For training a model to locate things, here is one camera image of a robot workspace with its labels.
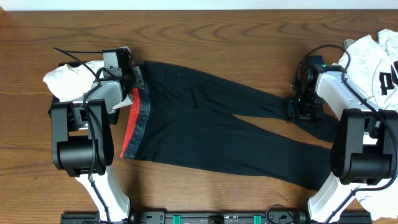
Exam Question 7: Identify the black leggings with red waistband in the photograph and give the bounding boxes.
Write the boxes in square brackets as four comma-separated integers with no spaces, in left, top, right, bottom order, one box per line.
[121,61,331,190]

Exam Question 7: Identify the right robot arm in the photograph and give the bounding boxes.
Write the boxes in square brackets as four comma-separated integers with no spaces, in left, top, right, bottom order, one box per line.
[287,55,397,223]

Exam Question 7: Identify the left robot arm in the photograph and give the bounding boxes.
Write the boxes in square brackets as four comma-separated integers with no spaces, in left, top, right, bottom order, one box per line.
[44,47,144,223]

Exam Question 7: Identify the folded black garment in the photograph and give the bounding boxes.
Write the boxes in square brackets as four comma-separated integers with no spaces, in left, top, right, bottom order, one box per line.
[48,61,121,125]

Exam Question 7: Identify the folded white shirt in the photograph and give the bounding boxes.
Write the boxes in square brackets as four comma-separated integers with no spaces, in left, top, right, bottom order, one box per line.
[43,47,133,111]

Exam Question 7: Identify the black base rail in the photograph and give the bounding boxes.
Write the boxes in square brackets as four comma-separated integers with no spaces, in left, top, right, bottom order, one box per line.
[60,209,373,224]

